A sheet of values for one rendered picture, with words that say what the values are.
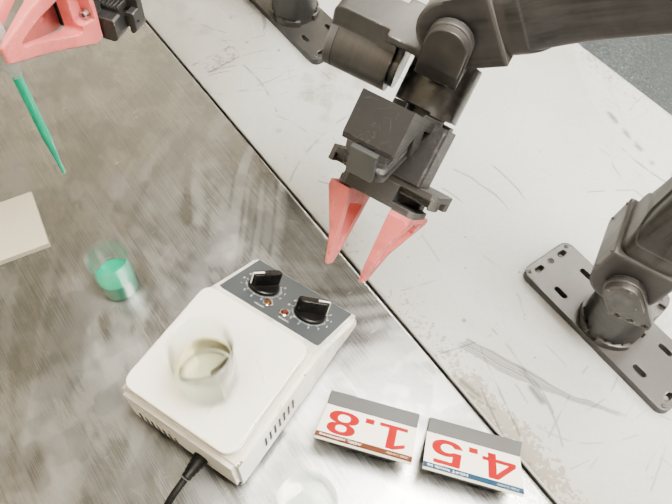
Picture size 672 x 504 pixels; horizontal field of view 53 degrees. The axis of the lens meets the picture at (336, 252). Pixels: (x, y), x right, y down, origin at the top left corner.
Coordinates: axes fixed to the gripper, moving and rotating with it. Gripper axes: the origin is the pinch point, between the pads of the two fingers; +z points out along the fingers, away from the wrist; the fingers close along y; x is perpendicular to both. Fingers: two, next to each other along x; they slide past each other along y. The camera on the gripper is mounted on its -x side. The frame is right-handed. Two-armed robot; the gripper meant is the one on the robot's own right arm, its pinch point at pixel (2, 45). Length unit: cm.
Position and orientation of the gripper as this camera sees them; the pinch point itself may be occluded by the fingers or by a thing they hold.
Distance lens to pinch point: 53.2
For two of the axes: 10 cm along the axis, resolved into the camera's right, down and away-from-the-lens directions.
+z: -3.7, 7.7, -5.2
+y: 9.3, 3.2, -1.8
